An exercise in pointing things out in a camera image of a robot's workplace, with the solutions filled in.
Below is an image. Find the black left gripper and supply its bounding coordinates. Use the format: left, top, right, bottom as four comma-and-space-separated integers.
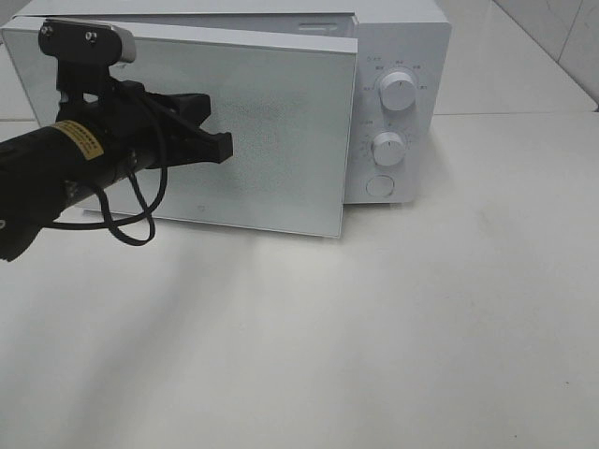
53, 63, 233, 173

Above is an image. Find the white microwave door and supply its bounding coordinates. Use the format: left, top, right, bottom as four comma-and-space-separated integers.
1, 15, 359, 239

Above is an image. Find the white timer knob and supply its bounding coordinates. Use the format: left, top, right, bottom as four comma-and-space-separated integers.
372, 132, 407, 167

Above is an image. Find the round door release button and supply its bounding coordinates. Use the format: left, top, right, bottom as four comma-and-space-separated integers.
366, 175, 395, 197

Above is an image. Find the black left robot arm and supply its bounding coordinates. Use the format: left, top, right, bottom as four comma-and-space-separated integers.
1, 63, 233, 261

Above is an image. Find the white microwave oven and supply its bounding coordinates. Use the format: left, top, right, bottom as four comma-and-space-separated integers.
1, 1, 451, 204

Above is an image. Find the upper white power knob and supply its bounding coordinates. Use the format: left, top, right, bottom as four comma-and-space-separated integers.
378, 68, 416, 111

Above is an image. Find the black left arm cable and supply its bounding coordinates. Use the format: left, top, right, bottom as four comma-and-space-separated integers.
51, 93, 169, 247

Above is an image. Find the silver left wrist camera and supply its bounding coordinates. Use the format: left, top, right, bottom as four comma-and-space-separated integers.
37, 18, 137, 66

